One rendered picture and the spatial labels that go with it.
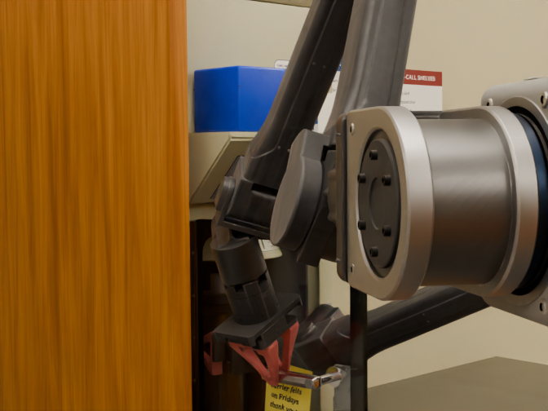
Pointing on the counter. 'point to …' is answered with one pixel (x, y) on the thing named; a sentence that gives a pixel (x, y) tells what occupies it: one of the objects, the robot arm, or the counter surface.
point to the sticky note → (288, 395)
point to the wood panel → (95, 206)
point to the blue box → (234, 97)
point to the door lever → (333, 377)
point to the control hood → (213, 161)
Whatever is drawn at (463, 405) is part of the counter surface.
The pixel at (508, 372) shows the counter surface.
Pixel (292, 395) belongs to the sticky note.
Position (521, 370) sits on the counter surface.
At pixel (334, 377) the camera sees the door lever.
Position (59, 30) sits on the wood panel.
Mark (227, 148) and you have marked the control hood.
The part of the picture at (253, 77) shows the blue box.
